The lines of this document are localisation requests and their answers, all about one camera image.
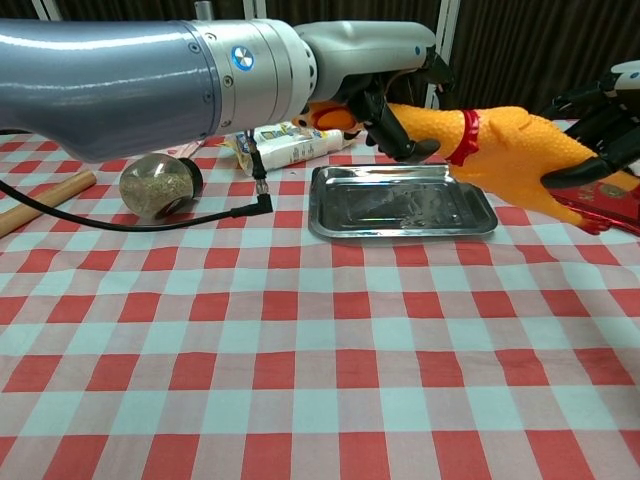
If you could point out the wooden rolling pin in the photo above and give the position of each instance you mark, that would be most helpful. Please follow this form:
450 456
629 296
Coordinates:
35 202

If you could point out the rectangular metal tray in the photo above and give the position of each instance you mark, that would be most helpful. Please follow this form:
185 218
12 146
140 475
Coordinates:
400 210

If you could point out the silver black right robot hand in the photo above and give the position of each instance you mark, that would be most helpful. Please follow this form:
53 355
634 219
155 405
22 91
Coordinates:
615 130

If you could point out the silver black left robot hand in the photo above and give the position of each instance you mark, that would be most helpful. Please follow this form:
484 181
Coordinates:
360 50

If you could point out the white partition post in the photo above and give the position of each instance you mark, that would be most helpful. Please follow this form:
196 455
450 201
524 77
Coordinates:
252 7
50 9
447 30

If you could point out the yellow rubber chicken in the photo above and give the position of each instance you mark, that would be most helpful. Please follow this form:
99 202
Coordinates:
500 145

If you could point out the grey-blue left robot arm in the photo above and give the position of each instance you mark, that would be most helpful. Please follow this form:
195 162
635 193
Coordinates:
100 85

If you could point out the glass jar with black lid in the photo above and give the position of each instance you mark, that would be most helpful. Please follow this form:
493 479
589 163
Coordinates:
150 187

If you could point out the red certificate booklet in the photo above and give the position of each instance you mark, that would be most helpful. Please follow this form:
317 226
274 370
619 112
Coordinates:
615 200

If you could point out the red white checkered tablecloth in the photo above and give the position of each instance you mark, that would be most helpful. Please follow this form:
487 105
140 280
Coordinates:
300 350

